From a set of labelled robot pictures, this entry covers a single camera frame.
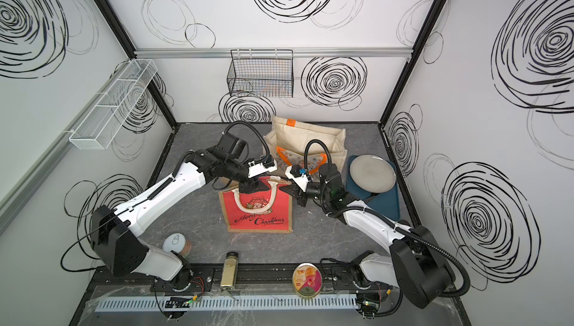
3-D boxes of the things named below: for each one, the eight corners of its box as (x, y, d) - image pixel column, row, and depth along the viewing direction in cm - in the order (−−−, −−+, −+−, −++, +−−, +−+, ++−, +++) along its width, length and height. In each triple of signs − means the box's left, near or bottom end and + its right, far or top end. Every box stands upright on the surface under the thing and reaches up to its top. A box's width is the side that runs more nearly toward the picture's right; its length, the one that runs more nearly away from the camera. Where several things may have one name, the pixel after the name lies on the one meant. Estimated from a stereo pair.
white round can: (167, 253, 81) (160, 248, 76) (172, 238, 84) (165, 233, 79) (187, 253, 81) (181, 248, 76) (191, 238, 84) (185, 233, 79)
